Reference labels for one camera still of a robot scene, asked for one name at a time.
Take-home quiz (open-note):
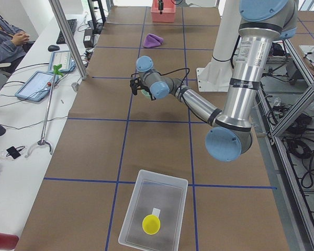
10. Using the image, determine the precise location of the yellow plastic cup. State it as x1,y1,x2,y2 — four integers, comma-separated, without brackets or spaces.
142,214,161,235

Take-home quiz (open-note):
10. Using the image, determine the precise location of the translucent white plastic bin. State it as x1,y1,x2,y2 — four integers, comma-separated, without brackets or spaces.
118,169,188,250

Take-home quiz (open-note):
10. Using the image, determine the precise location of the purple cloth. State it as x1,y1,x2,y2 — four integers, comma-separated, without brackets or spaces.
143,33,164,49

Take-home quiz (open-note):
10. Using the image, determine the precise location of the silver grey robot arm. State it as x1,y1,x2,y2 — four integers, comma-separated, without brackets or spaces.
130,1,298,162

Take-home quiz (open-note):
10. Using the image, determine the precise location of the aluminium frame post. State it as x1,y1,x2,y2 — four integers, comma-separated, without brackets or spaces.
49,0,87,80

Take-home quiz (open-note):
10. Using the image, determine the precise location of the pink plastic bin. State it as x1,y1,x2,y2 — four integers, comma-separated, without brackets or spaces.
150,0,176,22

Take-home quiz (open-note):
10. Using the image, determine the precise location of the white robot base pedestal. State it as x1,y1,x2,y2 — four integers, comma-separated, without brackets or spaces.
196,0,241,92

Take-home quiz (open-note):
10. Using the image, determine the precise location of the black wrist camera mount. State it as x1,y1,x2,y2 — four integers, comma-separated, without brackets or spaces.
130,77,142,96

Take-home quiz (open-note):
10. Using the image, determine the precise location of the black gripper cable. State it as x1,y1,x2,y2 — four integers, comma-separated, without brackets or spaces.
156,67,190,87

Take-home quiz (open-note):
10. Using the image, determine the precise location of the blue teach pendant tablet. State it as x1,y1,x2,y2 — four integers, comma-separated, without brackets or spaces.
15,71,59,102

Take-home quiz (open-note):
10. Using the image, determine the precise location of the red cylinder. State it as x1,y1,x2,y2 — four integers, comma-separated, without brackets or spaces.
0,233,19,250

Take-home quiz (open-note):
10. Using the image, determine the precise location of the black keyboard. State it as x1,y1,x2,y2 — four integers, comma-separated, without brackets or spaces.
55,18,77,45

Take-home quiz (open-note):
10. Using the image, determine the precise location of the mint green bowl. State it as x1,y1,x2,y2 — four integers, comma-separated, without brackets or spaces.
141,90,151,99

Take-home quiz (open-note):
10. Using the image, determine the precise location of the metal reacher grabber tool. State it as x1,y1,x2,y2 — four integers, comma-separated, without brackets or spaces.
25,64,63,158

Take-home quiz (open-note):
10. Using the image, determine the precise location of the black computer mouse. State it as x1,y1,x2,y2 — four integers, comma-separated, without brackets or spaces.
48,44,60,52

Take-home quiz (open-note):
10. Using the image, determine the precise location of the seated person in hoodie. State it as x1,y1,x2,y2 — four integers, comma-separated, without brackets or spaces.
0,15,30,66

